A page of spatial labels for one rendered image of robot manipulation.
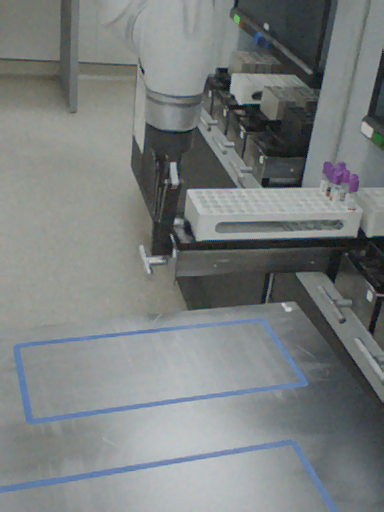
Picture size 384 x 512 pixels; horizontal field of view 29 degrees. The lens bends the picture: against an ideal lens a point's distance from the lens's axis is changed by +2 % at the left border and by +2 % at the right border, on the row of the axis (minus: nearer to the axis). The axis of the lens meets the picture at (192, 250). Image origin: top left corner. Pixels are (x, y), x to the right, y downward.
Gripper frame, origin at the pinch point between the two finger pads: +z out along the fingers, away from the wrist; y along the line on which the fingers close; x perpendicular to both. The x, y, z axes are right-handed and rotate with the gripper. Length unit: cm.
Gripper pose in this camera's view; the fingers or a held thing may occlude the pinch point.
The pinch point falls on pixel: (160, 236)
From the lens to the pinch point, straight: 128.1
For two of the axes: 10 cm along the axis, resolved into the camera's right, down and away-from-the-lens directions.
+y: -2.3, -5.0, 8.4
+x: -9.7, 0.2, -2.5
